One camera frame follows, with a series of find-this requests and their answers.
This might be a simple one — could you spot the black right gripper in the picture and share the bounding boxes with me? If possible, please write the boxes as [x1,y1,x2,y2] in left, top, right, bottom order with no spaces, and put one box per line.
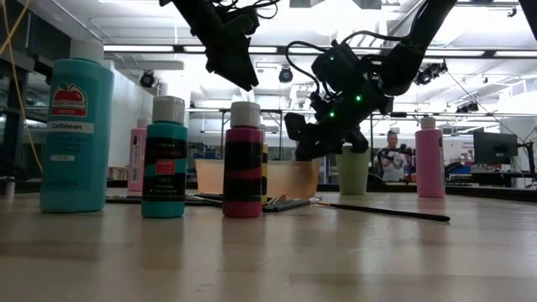
[284,79,395,163]

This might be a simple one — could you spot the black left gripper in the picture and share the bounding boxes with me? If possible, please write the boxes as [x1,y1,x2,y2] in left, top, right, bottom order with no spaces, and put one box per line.
[171,0,260,91]

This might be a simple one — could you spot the red paint bottle black label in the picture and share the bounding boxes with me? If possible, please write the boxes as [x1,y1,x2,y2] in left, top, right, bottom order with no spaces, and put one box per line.
[222,101,264,219]

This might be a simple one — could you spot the long black paintbrush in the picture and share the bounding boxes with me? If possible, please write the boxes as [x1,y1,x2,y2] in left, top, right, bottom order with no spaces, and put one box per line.
[317,201,451,223]

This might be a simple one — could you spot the turquoise paint bottle black label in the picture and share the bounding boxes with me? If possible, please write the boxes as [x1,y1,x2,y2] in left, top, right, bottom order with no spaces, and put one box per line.
[141,95,189,220]

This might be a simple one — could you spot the pink paint bottle white cap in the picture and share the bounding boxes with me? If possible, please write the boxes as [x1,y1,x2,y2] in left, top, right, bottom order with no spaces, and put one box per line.
[127,118,148,197]
[414,116,446,199]

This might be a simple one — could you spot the large teal paint bottle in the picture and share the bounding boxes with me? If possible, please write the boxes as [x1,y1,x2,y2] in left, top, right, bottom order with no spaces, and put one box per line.
[39,39,115,214]

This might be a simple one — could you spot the green plastic cup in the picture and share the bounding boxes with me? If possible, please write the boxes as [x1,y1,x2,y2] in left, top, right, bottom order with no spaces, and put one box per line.
[335,146,373,196]

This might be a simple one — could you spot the person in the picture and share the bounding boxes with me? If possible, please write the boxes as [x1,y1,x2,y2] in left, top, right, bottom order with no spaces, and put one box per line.
[374,129,414,182]

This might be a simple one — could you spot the long ceiling light bar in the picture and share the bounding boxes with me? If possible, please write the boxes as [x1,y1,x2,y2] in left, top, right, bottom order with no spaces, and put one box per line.
[102,44,537,59]

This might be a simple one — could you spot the stack of wooden boards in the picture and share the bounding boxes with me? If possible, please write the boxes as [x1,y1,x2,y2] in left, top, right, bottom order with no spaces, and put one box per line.
[107,166,129,182]

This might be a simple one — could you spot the black computer monitor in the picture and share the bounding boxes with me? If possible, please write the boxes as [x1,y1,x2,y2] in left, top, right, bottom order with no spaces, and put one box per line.
[472,130,519,166]

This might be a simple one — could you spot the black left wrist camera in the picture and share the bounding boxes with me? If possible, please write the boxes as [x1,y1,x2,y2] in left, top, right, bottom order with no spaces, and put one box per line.
[228,4,260,37]

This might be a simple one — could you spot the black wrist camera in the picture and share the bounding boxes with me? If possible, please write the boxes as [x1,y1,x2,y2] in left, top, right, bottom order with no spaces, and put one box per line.
[228,4,260,37]
[312,40,358,91]

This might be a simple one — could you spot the black metal rack frame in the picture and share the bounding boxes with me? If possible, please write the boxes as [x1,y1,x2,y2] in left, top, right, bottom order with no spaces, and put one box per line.
[186,107,433,161]

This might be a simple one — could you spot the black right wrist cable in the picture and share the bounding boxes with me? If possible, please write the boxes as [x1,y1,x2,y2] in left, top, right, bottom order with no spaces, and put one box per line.
[285,40,332,97]

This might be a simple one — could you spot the grey handled paintbrush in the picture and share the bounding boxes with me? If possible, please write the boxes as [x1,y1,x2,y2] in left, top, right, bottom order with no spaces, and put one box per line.
[263,198,301,211]

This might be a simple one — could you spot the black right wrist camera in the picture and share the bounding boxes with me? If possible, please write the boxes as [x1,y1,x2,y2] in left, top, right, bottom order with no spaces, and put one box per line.
[312,40,358,91]

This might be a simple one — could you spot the black ceiling camera cluster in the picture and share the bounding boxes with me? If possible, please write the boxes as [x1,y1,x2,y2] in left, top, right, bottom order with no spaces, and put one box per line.
[412,60,449,87]

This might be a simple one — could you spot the yellow cable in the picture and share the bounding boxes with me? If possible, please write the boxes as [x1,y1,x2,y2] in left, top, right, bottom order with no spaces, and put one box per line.
[0,0,44,174]

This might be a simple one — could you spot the small white post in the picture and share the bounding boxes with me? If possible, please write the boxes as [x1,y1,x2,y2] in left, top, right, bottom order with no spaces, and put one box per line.
[0,175,17,200]

